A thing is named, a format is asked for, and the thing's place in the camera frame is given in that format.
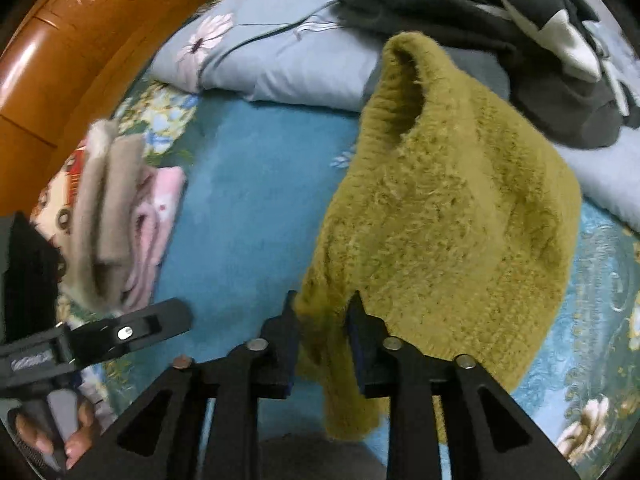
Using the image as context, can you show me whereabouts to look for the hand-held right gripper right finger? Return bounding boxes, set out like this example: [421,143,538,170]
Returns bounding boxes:
[344,290,582,480]

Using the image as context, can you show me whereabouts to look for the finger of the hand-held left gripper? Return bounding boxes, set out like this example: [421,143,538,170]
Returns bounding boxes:
[66,298,194,367]

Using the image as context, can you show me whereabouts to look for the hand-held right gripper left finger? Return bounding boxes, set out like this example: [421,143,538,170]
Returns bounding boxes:
[70,290,303,480]

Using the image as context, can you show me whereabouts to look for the green knitted sweater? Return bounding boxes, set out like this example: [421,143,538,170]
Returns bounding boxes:
[292,31,584,444]

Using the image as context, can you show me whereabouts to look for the person's left hand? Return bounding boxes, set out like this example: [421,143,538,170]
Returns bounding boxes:
[10,400,102,471]

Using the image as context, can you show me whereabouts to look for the red patterned cloth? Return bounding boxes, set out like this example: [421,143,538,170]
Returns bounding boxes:
[29,144,103,263]

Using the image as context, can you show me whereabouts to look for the folded pink cloth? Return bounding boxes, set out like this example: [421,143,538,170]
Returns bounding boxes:
[121,165,187,312]

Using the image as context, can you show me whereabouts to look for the folded beige cloth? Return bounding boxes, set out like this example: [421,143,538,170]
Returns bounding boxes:
[59,119,157,309]

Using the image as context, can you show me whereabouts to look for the teal floral bed sheet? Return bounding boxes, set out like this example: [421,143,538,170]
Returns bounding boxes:
[30,77,640,480]

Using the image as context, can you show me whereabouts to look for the wooden headboard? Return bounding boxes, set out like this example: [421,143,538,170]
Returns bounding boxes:
[0,0,222,222]

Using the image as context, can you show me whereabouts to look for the blue floral duvet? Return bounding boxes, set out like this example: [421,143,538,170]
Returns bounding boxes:
[149,0,640,233]

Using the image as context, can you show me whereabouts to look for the dark grey garment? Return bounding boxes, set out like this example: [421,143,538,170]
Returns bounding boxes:
[509,60,627,150]

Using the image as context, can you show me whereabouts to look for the black and white garment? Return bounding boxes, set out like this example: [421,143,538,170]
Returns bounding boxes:
[420,0,640,128]

